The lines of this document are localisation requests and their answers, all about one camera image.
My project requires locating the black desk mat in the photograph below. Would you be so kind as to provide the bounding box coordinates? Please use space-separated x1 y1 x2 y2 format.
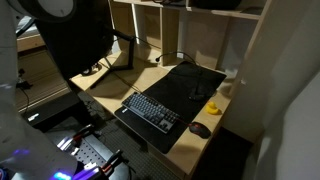
113 60 228 155

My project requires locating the wooden shelf unit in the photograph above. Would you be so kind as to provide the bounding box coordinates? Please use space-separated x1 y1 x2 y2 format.
109 0 273 98

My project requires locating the grey and black keyboard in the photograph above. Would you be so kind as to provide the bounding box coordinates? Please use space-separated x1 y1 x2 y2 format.
120 91 181 135

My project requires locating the black monitor stand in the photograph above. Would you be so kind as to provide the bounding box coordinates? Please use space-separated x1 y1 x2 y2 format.
89 28 136 90

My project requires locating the yellow rubber duck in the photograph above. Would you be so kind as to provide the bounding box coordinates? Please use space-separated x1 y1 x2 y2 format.
204 100 222 116

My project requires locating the black and red mouse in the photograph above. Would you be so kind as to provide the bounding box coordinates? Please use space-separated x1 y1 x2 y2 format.
188 121 212 140

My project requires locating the small black round object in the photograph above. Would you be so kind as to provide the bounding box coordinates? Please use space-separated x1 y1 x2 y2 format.
81 63 103 77

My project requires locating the black monitor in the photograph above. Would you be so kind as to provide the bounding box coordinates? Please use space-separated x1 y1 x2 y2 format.
34 0 116 81

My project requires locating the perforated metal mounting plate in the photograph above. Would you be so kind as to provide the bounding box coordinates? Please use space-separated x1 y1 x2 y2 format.
44 124 134 180

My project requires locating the black bag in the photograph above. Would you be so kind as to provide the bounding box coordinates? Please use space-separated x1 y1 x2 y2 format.
194 0 243 11

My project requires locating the black computer case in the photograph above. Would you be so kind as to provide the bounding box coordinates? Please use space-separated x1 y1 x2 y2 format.
21 91 83 133

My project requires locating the black desk cable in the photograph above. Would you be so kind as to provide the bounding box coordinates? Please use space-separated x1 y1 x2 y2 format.
99 58 144 94

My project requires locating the red handled clamp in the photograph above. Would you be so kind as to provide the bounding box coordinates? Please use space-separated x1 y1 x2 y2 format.
71 123 97 143
99 149 125 175

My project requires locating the black camera tripod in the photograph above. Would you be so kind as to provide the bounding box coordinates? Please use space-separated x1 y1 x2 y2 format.
15 68 34 113

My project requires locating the wooden bed rail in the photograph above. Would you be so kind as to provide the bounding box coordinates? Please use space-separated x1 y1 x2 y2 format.
16 33 46 53

